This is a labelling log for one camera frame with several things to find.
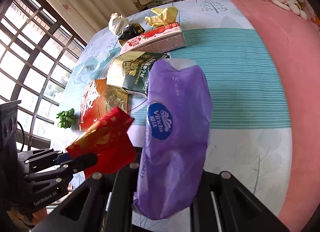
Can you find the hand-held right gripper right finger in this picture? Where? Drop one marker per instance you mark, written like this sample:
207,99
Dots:
208,190

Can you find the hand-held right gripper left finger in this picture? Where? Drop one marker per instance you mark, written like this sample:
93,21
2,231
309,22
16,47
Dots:
125,179

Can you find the striped printed bedsheet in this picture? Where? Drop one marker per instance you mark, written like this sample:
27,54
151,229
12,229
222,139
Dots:
225,72

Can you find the black wrapper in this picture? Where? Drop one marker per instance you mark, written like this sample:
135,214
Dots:
131,31

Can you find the purple tissue pack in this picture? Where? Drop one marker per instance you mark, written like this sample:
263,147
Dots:
175,147

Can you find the orange foil snack bag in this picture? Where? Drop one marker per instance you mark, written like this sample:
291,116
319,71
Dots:
95,102

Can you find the pink blanket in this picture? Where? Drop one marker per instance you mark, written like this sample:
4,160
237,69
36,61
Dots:
295,72

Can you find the clear plastic bottle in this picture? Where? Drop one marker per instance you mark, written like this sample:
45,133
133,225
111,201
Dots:
91,63

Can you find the window grille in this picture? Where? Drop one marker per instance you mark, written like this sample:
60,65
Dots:
37,59

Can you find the yellow crumpled paper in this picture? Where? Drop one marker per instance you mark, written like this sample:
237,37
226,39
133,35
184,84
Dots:
162,16

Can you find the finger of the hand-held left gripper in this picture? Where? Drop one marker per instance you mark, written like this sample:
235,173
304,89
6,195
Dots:
37,158
80,163

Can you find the white crumpled tissue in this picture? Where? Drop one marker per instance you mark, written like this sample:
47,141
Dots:
117,23

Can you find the cream curtain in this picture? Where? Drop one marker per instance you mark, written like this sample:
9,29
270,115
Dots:
82,2

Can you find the pink milk carton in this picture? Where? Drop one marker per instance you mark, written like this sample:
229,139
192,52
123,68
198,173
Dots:
155,41

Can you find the red paper envelope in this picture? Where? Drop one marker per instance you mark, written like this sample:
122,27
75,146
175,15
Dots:
112,142

